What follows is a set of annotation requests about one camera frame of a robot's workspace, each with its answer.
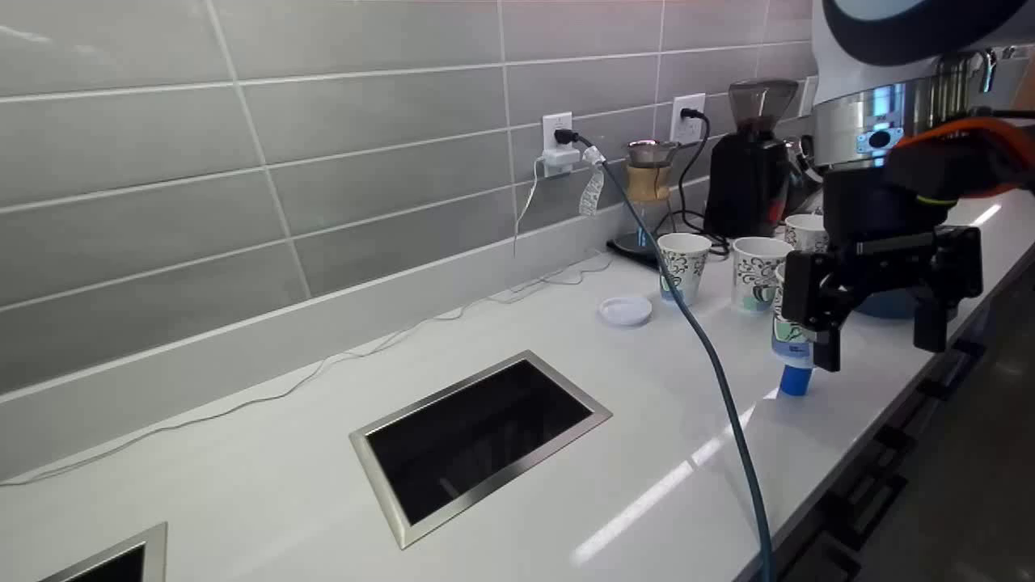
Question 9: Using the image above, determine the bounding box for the long teal power cable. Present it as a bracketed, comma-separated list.
[550, 126, 781, 582]

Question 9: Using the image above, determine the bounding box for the black coffee grinder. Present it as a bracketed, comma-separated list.
[702, 79, 806, 244]

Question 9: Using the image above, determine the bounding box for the white power adapter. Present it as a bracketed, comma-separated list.
[538, 141, 608, 181]

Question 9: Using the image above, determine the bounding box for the glass pour-over carafe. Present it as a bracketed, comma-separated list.
[621, 136, 680, 251]

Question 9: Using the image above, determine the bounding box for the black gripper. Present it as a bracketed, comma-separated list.
[781, 160, 988, 376]

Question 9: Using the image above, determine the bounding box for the black coffee scale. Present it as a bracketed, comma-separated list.
[604, 232, 712, 279]

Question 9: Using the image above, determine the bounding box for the white round lid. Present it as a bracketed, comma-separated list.
[596, 295, 656, 329]

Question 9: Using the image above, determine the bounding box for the dark base cabinet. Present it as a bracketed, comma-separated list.
[742, 244, 1035, 582]

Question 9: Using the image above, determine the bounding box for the black grinder power cord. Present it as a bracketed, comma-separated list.
[674, 104, 717, 235]

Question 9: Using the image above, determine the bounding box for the orange cable sleeve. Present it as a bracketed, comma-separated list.
[885, 114, 1035, 200]

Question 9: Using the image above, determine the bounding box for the patterned paper cup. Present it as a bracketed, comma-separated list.
[727, 232, 797, 320]
[768, 307, 820, 373]
[654, 230, 716, 307]

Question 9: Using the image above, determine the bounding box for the large steel-framed counter opening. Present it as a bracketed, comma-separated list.
[345, 347, 614, 553]

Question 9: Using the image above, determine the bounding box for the thin white cable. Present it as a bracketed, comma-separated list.
[0, 170, 608, 493]

